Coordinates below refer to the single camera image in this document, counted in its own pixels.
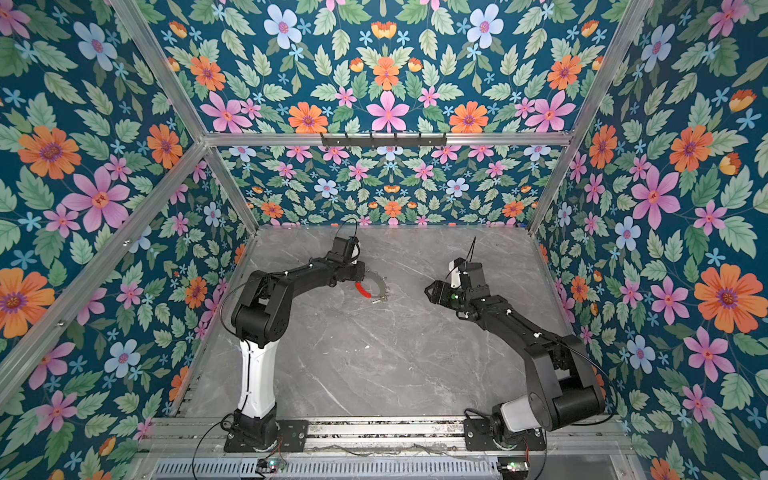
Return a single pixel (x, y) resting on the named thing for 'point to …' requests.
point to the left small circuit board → (265, 465)
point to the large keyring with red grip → (380, 298)
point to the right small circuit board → (513, 468)
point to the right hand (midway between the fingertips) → (434, 289)
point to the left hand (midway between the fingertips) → (365, 261)
